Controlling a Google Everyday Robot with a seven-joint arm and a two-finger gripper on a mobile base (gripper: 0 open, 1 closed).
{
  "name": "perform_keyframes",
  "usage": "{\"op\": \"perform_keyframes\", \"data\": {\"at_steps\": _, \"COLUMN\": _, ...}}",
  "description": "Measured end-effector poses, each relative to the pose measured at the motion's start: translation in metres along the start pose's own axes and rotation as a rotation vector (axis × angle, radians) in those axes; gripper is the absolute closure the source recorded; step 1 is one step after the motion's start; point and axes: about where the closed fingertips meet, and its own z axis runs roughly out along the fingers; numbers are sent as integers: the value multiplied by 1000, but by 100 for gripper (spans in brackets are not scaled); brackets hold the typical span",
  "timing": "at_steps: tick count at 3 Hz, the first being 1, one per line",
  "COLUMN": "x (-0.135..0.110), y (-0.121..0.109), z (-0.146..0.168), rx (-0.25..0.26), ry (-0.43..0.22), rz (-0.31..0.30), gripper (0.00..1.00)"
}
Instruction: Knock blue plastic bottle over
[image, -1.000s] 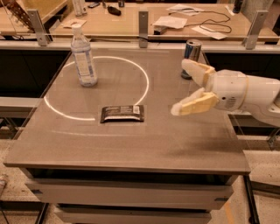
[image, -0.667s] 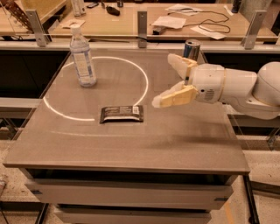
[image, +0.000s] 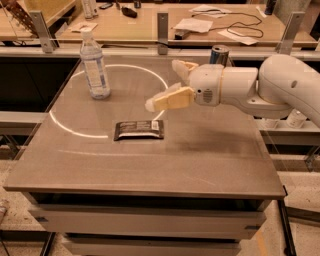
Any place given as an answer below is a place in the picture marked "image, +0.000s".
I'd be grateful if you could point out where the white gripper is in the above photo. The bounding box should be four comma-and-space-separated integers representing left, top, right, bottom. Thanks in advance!
145, 60, 224, 112

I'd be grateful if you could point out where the clear plastic water bottle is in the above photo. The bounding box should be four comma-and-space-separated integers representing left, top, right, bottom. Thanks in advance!
80, 28, 111, 99

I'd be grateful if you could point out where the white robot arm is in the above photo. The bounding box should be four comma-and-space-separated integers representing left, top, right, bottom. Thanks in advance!
145, 54, 320, 126

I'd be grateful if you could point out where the white bottle on back desk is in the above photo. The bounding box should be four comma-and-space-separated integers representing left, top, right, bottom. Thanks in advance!
81, 0, 98, 20

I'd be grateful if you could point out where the blue silver energy drink can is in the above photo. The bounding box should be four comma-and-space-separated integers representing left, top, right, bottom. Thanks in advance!
210, 45, 229, 66

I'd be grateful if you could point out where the white paper sheet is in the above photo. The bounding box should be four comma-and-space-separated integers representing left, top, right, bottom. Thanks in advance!
174, 18, 213, 33

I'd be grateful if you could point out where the black snack bar wrapper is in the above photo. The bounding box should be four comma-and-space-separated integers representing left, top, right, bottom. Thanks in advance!
114, 120, 164, 141

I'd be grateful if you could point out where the black computer mouse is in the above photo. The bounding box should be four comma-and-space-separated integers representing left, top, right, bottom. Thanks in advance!
121, 7, 137, 18

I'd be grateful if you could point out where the small card on desk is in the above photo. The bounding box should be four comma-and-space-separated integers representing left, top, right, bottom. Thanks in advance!
69, 21, 97, 33

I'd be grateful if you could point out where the upper grey drawer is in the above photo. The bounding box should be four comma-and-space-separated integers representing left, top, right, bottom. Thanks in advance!
29, 204, 266, 239

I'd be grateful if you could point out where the grey drawer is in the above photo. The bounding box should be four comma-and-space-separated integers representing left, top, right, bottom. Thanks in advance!
63, 237, 241, 256
29, 204, 266, 239

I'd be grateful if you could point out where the lower grey drawer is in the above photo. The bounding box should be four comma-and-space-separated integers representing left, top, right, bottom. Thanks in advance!
63, 237, 241, 256

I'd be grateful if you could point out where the middle metal bracket post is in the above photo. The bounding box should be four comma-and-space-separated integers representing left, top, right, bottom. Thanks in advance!
157, 12, 168, 55

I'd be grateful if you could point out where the metal bracket post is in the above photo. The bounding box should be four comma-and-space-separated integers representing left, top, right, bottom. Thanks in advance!
30, 10, 56, 53
276, 11, 305, 55
157, 12, 168, 55

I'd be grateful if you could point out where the white paper under cable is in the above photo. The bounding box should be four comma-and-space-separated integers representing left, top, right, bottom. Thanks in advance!
219, 29, 257, 46

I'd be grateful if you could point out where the black cable on desk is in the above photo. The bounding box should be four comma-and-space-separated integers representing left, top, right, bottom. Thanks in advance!
190, 11, 265, 39

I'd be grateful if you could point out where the right metal bracket post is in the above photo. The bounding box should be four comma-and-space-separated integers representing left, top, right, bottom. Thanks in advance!
276, 11, 305, 55

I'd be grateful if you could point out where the left metal bracket post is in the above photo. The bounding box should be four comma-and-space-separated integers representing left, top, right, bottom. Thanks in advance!
30, 10, 56, 53

